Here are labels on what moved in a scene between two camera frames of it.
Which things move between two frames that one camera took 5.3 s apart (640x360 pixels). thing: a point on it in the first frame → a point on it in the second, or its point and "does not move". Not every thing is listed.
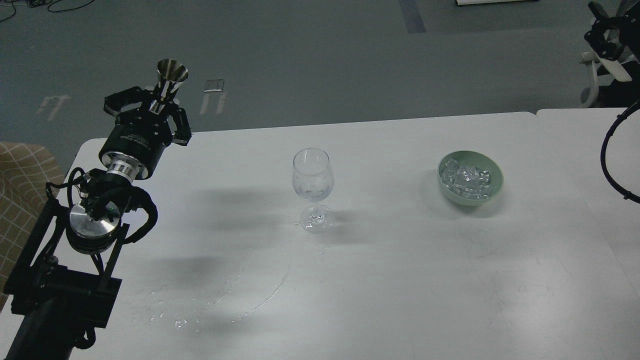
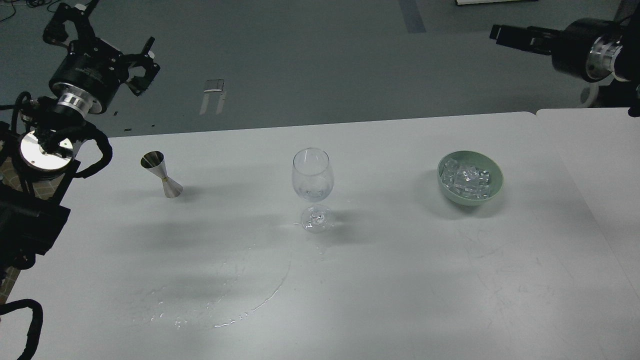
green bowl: (470, 178) does not move
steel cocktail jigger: (170, 71) → (155, 161)
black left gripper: (137, 139) → (91, 72)
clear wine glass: (313, 181) does not move
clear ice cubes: (468, 182) does not move
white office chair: (589, 92) does not move
